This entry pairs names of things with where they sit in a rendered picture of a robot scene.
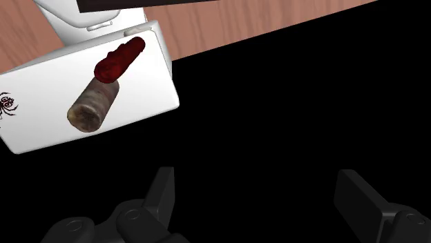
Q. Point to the grey-brown cylinder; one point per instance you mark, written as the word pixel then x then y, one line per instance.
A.
pixel 92 106

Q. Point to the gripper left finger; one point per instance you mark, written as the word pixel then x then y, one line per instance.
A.
pixel 158 198

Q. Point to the dark red lumpy figure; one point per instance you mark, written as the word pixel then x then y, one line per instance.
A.
pixel 116 62

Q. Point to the white toilet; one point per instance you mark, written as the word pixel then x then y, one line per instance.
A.
pixel 50 97

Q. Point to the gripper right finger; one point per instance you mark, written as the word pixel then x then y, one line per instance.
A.
pixel 362 202

